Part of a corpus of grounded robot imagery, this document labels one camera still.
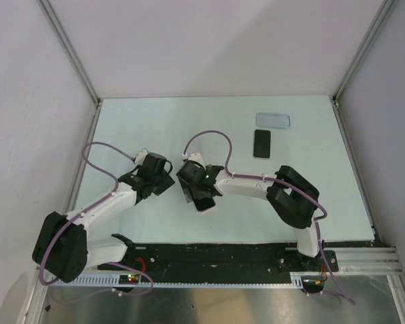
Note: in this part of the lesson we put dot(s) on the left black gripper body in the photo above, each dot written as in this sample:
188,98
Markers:
161,182

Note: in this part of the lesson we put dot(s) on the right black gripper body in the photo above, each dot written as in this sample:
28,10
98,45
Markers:
186,187

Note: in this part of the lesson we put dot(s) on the blue-edged black phone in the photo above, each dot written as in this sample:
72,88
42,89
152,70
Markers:
195,201

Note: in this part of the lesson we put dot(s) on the pink phone case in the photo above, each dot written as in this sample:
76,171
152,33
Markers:
205,206

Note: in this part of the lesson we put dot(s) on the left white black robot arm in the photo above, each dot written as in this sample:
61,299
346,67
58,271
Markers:
65,246

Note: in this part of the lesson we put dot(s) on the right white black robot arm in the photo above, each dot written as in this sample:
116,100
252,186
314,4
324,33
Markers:
293,198

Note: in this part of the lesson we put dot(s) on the black phone on table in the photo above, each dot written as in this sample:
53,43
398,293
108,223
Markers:
262,144

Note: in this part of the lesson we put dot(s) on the clear blue phone case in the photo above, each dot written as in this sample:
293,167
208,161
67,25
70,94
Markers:
273,120

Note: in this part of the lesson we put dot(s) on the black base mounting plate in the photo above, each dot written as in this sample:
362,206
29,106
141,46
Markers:
235,264

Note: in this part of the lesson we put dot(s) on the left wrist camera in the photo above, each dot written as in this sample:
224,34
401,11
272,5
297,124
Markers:
140,156

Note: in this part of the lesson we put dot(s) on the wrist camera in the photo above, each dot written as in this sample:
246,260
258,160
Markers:
140,156
195,157

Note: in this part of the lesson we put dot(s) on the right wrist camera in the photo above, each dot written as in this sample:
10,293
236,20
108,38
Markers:
195,157

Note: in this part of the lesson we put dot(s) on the left aluminium corner post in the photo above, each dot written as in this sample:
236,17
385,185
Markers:
68,48

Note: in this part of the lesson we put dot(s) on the aluminium corner post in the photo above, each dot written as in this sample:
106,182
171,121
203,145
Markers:
68,48
375,28

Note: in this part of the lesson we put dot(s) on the aluminium frame rail front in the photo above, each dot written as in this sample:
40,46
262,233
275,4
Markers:
368,261

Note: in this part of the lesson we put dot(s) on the right aluminium corner post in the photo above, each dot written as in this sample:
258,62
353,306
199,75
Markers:
375,28

